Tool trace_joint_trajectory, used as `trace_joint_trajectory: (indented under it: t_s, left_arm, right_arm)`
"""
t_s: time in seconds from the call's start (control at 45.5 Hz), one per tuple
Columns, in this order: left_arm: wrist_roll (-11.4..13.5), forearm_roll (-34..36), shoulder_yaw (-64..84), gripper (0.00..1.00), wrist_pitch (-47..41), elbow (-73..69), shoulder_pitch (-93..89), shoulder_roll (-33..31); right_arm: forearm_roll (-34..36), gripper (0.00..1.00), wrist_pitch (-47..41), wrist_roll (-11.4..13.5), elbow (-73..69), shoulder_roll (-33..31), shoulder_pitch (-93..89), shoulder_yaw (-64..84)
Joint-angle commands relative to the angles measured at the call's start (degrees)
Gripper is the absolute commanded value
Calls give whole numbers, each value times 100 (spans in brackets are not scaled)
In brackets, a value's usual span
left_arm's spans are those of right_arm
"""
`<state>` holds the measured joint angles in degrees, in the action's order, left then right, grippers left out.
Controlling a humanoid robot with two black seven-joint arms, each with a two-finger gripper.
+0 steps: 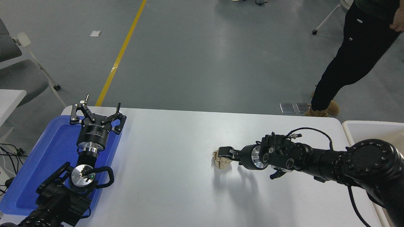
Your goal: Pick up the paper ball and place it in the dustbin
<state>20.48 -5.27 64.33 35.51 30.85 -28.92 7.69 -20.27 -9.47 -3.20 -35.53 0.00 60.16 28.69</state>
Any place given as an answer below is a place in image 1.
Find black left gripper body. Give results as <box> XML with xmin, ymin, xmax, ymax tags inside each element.
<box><xmin>77</xmin><ymin>116</ymin><xmax>114</xmax><ymax>148</ymax></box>

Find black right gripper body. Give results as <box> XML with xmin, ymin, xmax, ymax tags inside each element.
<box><xmin>239</xmin><ymin>144</ymin><xmax>258</xmax><ymax>171</ymax></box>

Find tan paper ball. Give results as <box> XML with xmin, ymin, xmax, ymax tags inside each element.
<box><xmin>212</xmin><ymin>151</ymin><xmax>233</xmax><ymax>170</ymax></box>

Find person's left hand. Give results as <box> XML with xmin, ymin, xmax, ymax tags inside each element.
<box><xmin>390</xmin><ymin>6</ymin><xmax>404</xmax><ymax>32</ymax></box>

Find blue plastic tray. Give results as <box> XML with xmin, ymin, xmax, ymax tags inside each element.
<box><xmin>0</xmin><ymin>115</ymin><xmax>123</xmax><ymax>216</ymax></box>

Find grey office chair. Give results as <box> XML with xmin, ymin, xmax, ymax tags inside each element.
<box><xmin>0</xmin><ymin>17</ymin><xmax>67</xmax><ymax>108</ymax></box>

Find white side table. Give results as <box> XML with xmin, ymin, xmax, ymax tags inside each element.
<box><xmin>0</xmin><ymin>89</ymin><xmax>27</xmax><ymax>142</ymax></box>

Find large pale bin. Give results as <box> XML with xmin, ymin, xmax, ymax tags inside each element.
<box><xmin>342</xmin><ymin>121</ymin><xmax>404</xmax><ymax>227</ymax></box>

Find person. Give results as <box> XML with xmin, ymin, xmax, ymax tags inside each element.
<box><xmin>305</xmin><ymin>0</ymin><xmax>404</xmax><ymax>118</ymax></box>

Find black cables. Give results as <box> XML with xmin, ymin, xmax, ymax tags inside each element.
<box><xmin>0</xmin><ymin>143</ymin><xmax>26</xmax><ymax>196</ymax></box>

